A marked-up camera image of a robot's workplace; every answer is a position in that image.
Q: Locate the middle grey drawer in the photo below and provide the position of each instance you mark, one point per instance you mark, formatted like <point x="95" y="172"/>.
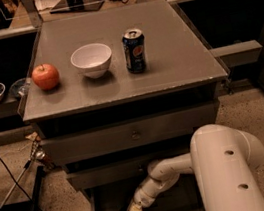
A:
<point x="112" y="172"/>

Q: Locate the dark glass bowl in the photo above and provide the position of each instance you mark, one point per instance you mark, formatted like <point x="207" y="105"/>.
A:
<point x="19" y="88"/>

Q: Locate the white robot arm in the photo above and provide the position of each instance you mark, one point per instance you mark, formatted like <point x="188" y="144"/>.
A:
<point x="222" y="160"/>

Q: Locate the grey drawer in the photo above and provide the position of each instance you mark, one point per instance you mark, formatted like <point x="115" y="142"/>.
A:
<point x="100" y="141"/>
<point x="112" y="172"/>

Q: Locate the black monitor stand base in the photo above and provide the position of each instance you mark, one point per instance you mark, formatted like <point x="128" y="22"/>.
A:
<point x="70" y="6"/>

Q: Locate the blue Pepsi can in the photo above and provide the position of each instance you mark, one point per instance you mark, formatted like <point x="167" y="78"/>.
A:
<point x="133" y="42"/>

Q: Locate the grey drawer cabinet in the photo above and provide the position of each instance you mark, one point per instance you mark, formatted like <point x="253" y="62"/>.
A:
<point x="180" y="73"/>

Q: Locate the top grey drawer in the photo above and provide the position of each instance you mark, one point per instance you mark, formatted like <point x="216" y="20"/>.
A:
<point x="100" y="141"/>

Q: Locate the grey side shelf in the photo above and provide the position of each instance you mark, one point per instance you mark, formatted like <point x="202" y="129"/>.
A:
<point x="238" y="54"/>

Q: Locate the red apple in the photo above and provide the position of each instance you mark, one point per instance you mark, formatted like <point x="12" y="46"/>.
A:
<point x="45" y="76"/>

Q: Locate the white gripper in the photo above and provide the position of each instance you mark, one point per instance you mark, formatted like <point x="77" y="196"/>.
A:
<point x="144" y="197"/>

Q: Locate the open bottom drawer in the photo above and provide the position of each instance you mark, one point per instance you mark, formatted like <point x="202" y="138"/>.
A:
<point x="183" y="196"/>

